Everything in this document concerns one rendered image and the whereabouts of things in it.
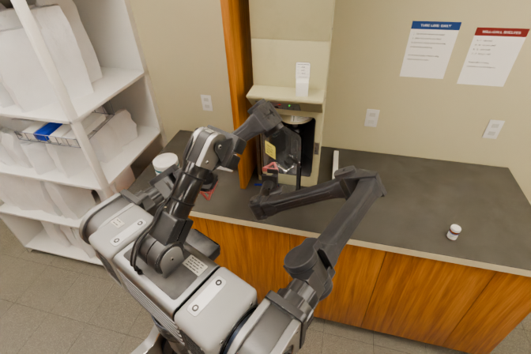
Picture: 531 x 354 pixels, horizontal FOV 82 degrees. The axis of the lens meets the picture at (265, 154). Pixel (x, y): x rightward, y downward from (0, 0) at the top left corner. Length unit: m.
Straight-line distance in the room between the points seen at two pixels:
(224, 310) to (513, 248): 1.37
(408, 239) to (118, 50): 1.96
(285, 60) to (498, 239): 1.22
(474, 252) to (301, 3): 1.24
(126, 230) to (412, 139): 1.65
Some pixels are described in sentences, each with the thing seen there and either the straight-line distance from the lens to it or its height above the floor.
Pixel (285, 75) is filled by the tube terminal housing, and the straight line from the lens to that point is 1.35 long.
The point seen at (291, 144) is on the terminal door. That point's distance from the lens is 1.32.
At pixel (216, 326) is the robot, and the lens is 0.60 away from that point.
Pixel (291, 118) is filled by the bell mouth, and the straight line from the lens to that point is 1.46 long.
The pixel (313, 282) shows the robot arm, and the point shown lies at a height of 1.48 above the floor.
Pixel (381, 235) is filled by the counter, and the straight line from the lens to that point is 1.52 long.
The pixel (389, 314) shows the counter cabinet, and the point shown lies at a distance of 2.04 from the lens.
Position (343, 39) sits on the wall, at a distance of 1.73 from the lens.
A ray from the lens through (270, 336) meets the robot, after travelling 0.62.
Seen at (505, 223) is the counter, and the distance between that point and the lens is 1.83.
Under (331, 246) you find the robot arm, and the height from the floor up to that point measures 1.47.
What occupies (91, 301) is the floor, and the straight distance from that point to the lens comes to 2.68.
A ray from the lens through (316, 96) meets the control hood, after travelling 1.29.
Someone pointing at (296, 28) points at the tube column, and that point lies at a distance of 1.28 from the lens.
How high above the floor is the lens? 2.07
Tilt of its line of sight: 37 degrees down
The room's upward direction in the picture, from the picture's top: 2 degrees counter-clockwise
